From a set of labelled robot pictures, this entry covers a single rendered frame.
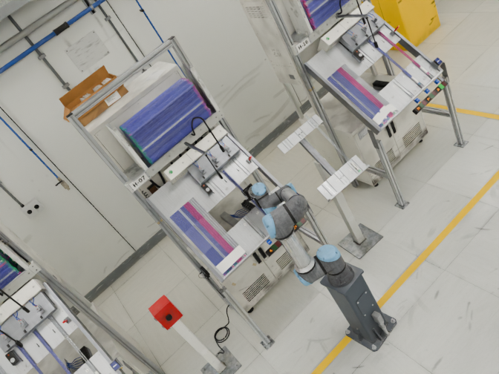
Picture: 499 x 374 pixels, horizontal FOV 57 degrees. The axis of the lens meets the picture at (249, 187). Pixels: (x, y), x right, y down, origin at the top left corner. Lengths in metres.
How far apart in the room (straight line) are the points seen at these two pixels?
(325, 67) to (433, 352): 1.97
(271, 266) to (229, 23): 2.43
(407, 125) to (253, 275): 1.74
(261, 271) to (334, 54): 1.64
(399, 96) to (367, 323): 1.55
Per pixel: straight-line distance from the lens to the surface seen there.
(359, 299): 2.75
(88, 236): 4.58
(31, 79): 4.15
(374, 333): 3.01
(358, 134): 3.57
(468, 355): 2.92
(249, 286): 3.40
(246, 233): 2.89
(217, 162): 2.96
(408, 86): 3.50
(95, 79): 3.19
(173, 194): 2.98
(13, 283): 2.97
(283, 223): 2.22
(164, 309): 2.90
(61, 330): 2.95
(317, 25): 3.37
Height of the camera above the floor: 2.56
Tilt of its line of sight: 33 degrees down
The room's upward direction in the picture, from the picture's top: 33 degrees counter-clockwise
